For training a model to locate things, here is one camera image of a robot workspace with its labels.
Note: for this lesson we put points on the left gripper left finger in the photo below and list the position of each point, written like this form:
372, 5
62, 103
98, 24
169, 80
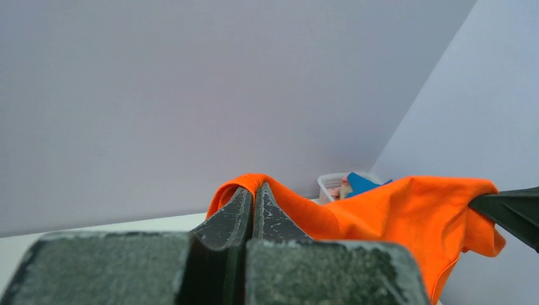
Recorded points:
201, 266

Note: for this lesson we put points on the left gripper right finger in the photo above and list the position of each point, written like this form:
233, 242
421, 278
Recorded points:
285, 265

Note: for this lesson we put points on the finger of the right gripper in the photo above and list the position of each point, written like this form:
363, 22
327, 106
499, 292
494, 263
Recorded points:
516, 211

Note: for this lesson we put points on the orange t shirt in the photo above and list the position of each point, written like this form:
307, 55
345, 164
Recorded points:
428, 215

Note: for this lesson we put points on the white plastic laundry basket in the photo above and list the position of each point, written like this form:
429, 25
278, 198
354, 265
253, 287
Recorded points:
332, 180

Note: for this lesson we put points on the pink garment in basket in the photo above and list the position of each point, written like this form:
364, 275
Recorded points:
342, 190

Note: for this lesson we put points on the blue t shirt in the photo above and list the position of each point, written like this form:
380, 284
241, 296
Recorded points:
360, 184

